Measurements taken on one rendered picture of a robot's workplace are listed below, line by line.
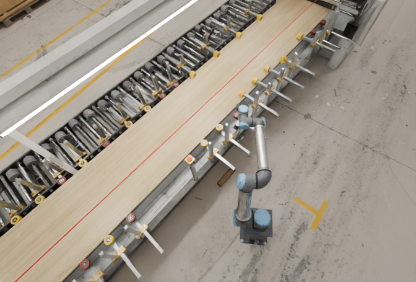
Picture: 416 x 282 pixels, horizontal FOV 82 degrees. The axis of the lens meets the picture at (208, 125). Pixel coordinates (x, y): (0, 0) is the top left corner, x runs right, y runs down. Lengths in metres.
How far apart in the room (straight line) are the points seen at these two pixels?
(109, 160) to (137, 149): 0.30
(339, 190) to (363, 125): 1.12
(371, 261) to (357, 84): 2.58
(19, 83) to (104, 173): 1.61
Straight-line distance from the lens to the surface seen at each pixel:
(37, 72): 1.28
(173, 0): 1.55
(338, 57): 4.57
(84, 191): 2.73
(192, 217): 3.25
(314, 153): 3.70
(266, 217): 2.38
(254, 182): 1.85
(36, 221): 2.90
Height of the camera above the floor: 3.18
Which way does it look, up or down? 59 degrees down
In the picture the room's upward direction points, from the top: 7 degrees counter-clockwise
